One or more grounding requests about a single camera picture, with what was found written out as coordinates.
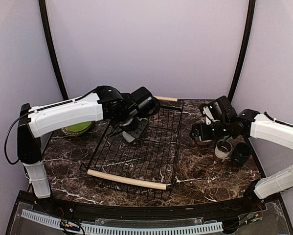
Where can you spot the black front table rail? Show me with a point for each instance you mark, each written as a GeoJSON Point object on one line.
{"type": "Point", "coordinates": [227, 210]}

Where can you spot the green plate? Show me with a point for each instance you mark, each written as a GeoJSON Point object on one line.
{"type": "Point", "coordinates": [78, 128]}

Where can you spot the black left frame post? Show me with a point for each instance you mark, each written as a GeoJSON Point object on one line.
{"type": "Point", "coordinates": [51, 49]}

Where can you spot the black frame post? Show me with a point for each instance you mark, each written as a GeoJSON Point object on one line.
{"type": "Point", "coordinates": [243, 49]}
{"type": "Point", "coordinates": [51, 49]}

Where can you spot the black wire dish rack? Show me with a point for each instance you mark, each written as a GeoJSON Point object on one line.
{"type": "Point", "coordinates": [146, 166]}

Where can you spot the dark green mug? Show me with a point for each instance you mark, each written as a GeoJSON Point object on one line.
{"type": "Point", "coordinates": [241, 154]}

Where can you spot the black right frame post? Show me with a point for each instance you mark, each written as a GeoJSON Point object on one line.
{"type": "Point", "coordinates": [243, 49]}

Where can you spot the white ceramic bowl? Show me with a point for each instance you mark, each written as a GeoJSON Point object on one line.
{"type": "Point", "coordinates": [130, 136]}

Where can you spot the white cup brown band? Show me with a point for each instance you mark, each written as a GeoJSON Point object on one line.
{"type": "Point", "coordinates": [222, 150]}

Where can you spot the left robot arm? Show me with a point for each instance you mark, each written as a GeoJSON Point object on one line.
{"type": "Point", "coordinates": [126, 111]}

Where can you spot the beige ceramic bowl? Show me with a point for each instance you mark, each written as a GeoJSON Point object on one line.
{"type": "Point", "coordinates": [203, 143]}

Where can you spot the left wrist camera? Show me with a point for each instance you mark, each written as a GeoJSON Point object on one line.
{"type": "Point", "coordinates": [147, 104]}

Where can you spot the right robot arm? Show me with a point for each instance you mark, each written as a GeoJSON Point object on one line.
{"type": "Point", "coordinates": [253, 125]}

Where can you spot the grey patterned glass plate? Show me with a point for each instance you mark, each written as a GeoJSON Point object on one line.
{"type": "Point", "coordinates": [74, 135]}

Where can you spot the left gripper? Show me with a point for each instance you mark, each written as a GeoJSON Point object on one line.
{"type": "Point", "coordinates": [137, 132]}

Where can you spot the white slotted cable duct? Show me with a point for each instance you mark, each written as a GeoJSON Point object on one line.
{"type": "Point", "coordinates": [104, 226]}

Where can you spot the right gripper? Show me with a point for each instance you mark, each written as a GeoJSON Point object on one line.
{"type": "Point", "coordinates": [195, 128]}

